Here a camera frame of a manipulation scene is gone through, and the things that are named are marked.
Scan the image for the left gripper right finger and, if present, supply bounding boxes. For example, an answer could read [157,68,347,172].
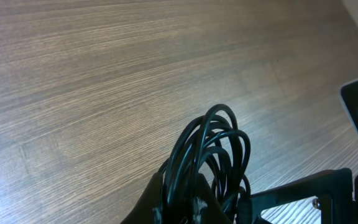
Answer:
[194,174,232,224]

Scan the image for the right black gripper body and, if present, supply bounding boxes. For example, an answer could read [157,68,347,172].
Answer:
[250,168,358,223]

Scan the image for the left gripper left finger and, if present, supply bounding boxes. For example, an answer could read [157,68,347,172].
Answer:
[121,172,165,224]

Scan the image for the black cable bundle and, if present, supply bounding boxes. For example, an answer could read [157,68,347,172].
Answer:
[157,103,254,224]

